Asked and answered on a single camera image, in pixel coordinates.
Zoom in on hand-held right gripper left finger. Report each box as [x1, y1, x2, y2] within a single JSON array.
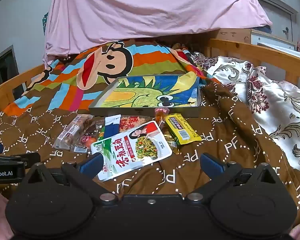
[[22, 152, 119, 204]]

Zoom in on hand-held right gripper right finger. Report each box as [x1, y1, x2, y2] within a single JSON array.
[[184, 152, 280, 204]]

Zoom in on mandarin orange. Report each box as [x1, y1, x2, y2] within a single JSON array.
[[84, 135, 96, 148]]

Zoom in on clear dark plum packet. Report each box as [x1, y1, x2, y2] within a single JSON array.
[[70, 120, 105, 153]]

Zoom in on long brown biscuit packet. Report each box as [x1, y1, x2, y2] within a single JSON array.
[[52, 114, 94, 150]]

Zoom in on blue white snack packet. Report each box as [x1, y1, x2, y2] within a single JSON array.
[[104, 114, 122, 139]]

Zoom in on yellow snack packet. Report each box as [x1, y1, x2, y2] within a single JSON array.
[[164, 114, 202, 145]]

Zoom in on white green snack pouch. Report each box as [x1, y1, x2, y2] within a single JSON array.
[[91, 121, 173, 182]]

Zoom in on small golden snack packets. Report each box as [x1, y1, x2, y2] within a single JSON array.
[[162, 129, 180, 154]]

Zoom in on clear red print snack packet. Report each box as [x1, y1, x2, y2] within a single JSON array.
[[119, 115, 155, 133]]

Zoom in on orange jelly snack red label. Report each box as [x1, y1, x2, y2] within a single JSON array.
[[154, 107, 170, 127]]

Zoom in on metal tray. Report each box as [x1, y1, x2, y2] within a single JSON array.
[[89, 72, 202, 118]]

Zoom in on printed monkey blanket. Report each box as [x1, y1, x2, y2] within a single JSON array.
[[0, 40, 300, 220]]

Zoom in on white floral quilt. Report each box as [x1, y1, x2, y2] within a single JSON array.
[[192, 52, 300, 173]]

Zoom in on wooden cabinet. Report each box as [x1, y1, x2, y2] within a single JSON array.
[[216, 29, 297, 50]]

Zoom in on white door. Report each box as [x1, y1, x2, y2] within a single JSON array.
[[260, 0, 298, 42]]

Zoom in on pink bed sheet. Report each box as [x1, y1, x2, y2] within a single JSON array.
[[44, 0, 273, 63]]

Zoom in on wooden bed frame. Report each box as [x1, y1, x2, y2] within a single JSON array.
[[0, 39, 300, 110]]

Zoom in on colourful wall poster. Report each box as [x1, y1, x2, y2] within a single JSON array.
[[41, 11, 49, 34]]

